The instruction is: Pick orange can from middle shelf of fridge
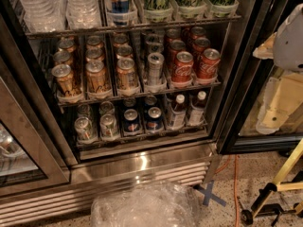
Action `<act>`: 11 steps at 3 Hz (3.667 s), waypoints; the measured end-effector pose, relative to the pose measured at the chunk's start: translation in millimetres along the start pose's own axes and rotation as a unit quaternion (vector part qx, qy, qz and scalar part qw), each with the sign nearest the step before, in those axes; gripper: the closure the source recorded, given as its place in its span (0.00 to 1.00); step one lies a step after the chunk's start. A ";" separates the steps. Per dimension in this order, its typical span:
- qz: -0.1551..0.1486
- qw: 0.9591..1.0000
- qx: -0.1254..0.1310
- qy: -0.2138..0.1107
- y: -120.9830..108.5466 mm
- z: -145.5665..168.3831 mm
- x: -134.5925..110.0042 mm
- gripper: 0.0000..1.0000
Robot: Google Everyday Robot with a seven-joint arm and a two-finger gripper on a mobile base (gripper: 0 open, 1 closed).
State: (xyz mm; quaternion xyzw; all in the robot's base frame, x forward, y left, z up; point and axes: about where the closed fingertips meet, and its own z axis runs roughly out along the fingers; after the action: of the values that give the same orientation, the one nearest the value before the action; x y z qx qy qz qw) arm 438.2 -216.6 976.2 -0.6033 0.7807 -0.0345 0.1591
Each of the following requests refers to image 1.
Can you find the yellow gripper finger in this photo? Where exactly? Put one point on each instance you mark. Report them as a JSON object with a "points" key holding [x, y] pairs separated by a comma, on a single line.
{"points": [[265, 50]]}

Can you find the orange can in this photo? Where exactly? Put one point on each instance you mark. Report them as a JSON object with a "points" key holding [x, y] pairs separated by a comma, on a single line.
{"points": [[66, 80]]}

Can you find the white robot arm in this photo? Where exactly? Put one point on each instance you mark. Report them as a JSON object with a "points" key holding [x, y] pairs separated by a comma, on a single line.
{"points": [[285, 47]]}

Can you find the red cola can front right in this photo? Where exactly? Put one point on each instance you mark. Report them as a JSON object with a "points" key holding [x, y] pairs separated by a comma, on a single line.
{"points": [[208, 64]]}

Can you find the red cola can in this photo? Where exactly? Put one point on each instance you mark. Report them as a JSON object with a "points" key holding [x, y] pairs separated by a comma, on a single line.
{"points": [[182, 67], [195, 33], [175, 47], [198, 47], [172, 34], [208, 64]]}

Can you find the red cola can middle right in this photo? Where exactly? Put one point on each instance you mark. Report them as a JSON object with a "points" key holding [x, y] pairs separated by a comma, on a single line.
{"points": [[198, 47]]}

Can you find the red cola can rear right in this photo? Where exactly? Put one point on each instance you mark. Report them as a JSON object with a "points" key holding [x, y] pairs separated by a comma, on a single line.
{"points": [[195, 33]]}

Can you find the red cola can front left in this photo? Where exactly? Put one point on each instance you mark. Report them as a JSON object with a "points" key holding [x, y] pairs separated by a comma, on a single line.
{"points": [[182, 67]]}

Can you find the red cola can middle left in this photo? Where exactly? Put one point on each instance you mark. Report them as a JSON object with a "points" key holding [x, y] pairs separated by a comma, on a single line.
{"points": [[175, 47]]}

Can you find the red cola can rear left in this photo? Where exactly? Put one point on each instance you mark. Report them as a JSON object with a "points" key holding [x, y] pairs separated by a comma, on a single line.
{"points": [[172, 34]]}

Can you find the slim silver can front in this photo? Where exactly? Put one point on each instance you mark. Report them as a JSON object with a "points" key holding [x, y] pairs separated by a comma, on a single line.
{"points": [[155, 68]]}

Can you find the slim silver can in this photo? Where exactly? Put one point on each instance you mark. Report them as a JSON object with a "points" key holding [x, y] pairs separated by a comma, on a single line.
{"points": [[155, 68], [155, 48]]}

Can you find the slim silver can middle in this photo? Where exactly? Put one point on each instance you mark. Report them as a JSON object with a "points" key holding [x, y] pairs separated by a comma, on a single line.
{"points": [[155, 48]]}

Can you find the blue cola can front right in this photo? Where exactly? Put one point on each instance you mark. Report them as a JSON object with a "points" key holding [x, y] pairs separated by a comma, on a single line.
{"points": [[154, 119]]}

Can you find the blue cola can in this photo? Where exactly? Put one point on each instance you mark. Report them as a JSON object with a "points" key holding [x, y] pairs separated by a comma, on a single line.
{"points": [[154, 119], [131, 123]]}

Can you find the blue cola can front left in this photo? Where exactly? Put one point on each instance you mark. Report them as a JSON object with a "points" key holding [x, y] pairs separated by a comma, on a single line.
{"points": [[131, 123]]}

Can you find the green can bottom left rear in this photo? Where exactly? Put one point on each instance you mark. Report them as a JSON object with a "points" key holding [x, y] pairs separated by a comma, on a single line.
{"points": [[85, 110]]}

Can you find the green can bottom left front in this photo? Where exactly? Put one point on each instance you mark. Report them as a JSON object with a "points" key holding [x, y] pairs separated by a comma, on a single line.
{"points": [[84, 128]]}

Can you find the orange can left column middle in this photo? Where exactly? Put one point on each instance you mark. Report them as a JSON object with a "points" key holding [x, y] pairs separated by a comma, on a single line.
{"points": [[63, 57]]}

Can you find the left glass fridge door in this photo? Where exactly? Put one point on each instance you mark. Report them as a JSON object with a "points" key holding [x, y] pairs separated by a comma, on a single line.
{"points": [[29, 158]]}

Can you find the white cap bottle right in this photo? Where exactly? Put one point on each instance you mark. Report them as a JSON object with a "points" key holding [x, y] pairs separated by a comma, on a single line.
{"points": [[197, 108]]}

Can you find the white cap bottle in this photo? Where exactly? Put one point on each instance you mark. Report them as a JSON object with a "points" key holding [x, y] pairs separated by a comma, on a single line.
{"points": [[197, 108], [177, 112]]}

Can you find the white cap bottle left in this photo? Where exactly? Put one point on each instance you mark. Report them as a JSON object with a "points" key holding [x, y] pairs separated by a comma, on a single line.
{"points": [[177, 112]]}

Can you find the blue tape cross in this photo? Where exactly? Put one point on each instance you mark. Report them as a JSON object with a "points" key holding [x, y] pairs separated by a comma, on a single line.
{"points": [[209, 196]]}

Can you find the clear water bottle right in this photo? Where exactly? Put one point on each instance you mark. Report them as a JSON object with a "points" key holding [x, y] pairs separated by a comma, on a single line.
{"points": [[83, 14]]}

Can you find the clear water bottle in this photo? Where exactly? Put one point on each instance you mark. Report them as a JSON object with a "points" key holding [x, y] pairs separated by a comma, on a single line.
{"points": [[83, 14], [44, 15]]}

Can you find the clear plastic bag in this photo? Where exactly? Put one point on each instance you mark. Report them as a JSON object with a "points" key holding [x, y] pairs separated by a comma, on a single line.
{"points": [[160, 204]]}

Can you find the clear water bottle left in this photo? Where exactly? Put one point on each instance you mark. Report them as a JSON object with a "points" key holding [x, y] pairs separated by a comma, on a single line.
{"points": [[44, 15]]}

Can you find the yellow black cart frame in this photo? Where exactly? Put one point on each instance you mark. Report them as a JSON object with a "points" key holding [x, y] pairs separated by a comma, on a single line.
{"points": [[260, 208]]}

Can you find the middle wire shelf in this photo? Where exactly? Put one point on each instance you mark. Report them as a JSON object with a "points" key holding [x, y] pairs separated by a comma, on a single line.
{"points": [[114, 94]]}

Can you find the wire shelf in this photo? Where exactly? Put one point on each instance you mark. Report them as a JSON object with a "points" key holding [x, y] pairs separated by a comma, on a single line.
{"points": [[136, 27], [114, 94]]}

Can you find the top wire shelf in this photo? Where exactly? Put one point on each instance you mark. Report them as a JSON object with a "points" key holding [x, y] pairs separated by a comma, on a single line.
{"points": [[136, 27]]}

